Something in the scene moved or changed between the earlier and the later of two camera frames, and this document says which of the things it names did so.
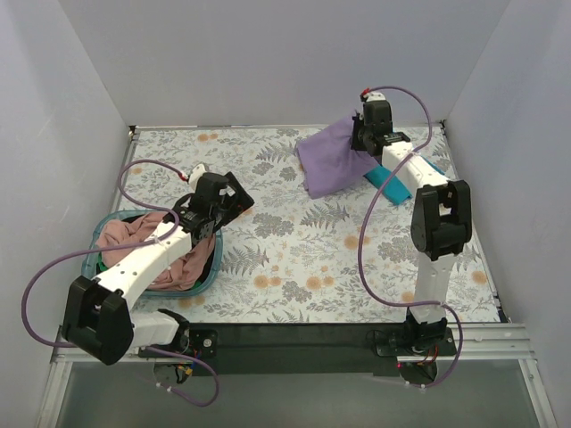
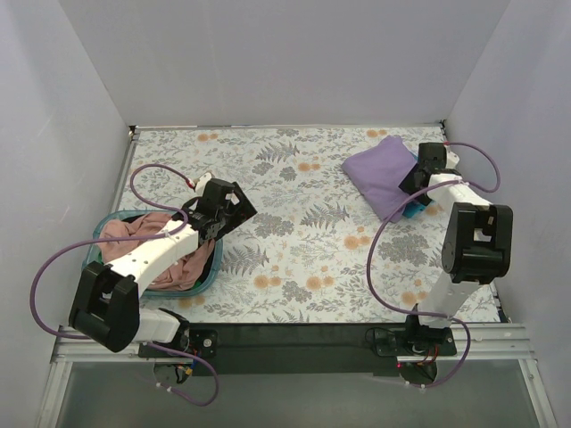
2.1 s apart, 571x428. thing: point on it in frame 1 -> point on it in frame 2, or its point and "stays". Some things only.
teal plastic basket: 89,267 stays
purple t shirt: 327,160 -> 377,173
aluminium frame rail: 474,343 stays
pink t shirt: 186,273 stays
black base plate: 305,349 stays
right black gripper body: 357,137 -> 413,184
